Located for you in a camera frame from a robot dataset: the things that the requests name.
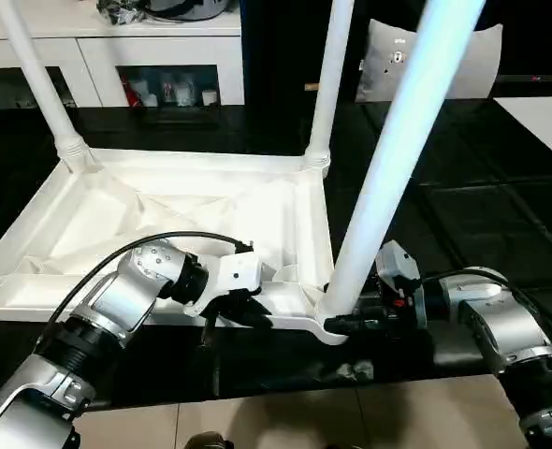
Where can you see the white plastic table top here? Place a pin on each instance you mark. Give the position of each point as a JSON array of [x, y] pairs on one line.
[[164, 206]]

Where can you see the white plastic table leg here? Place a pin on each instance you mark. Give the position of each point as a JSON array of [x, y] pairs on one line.
[[330, 75], [33, 75], [398, 150]]

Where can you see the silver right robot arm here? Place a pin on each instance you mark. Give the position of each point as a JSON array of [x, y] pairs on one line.
[[501, 327]]

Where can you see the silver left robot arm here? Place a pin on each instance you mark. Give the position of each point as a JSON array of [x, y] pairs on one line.
[[108, 318]]

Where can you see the black work mat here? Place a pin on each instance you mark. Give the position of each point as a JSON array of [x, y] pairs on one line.
[[482, 206]]

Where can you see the black cabinet with gold label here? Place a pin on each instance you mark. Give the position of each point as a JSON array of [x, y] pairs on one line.
[[285, 51]]

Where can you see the white cabinet with glass doors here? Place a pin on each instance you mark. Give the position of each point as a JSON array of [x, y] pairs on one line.
[[89, 51]]

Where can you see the dark grey helmet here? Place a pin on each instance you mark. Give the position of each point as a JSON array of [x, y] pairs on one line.
[[192, 7]]

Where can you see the dark clutter pile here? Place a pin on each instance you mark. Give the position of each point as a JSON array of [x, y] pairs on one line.
[[122, 11]]

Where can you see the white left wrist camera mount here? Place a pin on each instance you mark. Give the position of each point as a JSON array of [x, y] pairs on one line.
[[229, 276]]

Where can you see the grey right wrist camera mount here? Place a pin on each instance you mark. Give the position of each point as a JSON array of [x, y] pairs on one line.
[[398, 267]]

